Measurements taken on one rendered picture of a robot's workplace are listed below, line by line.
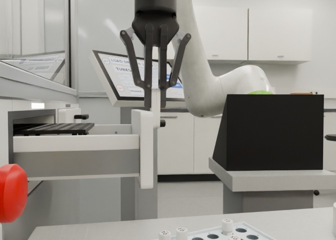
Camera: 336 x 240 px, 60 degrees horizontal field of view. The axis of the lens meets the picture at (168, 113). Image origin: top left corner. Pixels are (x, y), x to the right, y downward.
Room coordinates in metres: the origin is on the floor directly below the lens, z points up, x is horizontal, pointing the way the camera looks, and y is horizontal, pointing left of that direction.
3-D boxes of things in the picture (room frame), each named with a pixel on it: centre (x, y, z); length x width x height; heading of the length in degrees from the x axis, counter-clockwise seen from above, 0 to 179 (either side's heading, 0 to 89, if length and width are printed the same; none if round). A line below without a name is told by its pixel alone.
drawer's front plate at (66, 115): (0.83, 0.28, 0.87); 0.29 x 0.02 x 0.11; 10
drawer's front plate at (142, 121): (0.55, 0.05, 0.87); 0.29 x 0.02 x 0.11; 10
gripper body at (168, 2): (0.52, 0.02, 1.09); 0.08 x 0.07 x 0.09; 100
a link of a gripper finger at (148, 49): (0.52, 0.04, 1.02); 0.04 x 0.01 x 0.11; 10
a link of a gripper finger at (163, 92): (0.53, 0.00, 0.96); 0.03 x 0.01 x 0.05; 100
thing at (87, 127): (0.53, 0.15, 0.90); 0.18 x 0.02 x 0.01; 10
